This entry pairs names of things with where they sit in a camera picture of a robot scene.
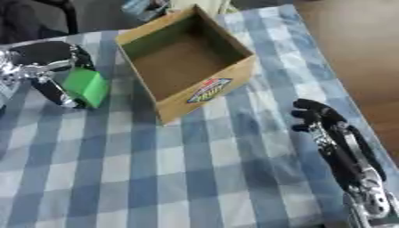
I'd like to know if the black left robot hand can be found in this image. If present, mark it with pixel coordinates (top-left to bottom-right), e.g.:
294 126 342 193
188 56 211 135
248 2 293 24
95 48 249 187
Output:
7 40 99 110

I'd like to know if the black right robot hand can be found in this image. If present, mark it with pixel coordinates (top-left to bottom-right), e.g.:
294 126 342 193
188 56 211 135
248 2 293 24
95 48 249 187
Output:
289 98 390 191

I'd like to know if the green block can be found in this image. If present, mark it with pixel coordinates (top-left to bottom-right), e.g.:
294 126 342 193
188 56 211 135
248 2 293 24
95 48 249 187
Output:
61 67 111 109

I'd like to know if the tan cardboard box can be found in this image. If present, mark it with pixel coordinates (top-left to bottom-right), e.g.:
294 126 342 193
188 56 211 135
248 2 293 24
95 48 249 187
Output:
113 4 259 126

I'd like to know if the black chair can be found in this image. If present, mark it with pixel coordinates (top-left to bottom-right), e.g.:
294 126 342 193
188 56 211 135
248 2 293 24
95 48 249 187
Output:
0 0 80 45

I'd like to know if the blue grey bag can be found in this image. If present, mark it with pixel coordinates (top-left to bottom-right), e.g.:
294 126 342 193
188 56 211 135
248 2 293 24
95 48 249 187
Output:
119 0 174 22

